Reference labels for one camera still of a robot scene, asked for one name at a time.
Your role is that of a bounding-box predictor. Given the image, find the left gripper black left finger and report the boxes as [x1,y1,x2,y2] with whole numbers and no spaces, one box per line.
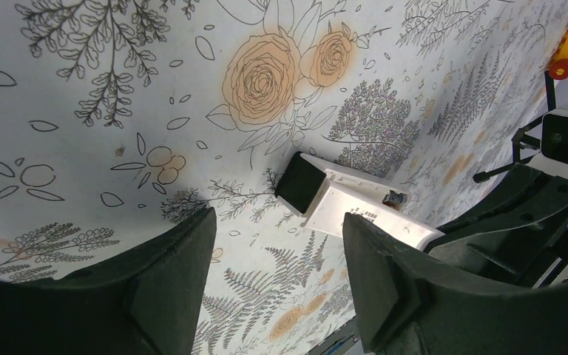
[0,208,217,354]

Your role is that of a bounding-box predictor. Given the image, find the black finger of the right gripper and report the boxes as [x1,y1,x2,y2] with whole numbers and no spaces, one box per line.
[424,165,568,287]

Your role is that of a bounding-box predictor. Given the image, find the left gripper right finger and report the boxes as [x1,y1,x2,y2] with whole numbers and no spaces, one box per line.
[343,213,568,354]

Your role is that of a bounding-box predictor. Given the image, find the white remote battery cover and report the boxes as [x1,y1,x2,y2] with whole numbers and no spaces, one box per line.
[301,181,443,251]

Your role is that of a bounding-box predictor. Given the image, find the white remote control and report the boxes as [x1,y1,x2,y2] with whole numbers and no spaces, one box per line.
[274,152,410,236]

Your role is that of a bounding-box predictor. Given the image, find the floral table mat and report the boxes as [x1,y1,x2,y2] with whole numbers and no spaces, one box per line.
[0,1,568,354]

